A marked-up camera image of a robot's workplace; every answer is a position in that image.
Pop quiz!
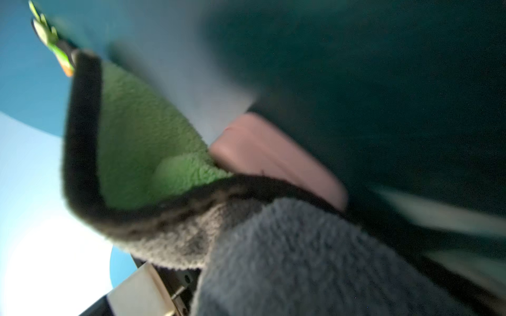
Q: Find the pink eyeglass case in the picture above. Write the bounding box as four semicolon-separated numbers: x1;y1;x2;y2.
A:
209;113;349;211

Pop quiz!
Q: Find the grey green microfibre cloth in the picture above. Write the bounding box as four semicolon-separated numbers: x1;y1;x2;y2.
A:
63;52;505;315

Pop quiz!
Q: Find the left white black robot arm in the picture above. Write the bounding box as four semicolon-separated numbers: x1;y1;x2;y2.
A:
81;249;200;315

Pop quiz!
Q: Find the green black work glove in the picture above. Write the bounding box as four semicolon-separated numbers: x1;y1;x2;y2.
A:
28;1;78;77

